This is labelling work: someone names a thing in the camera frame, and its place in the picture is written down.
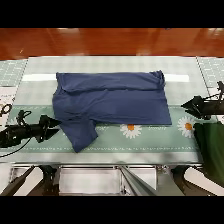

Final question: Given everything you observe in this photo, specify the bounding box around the black cable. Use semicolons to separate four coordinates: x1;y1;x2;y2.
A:
0;137;34;158

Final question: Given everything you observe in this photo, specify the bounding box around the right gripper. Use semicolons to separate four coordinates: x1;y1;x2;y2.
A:
197;95;214;121

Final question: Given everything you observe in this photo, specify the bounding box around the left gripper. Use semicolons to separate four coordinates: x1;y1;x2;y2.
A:
35;114;63;144

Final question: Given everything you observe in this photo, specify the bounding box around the silver frame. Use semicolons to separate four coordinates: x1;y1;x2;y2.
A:
0;161;224;197

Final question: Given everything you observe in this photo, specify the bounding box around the dark green garment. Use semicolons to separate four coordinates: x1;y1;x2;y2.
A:
193;121;224;188

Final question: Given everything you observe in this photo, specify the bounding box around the blue T-shirt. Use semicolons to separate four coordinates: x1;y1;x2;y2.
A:
51;69;173;154

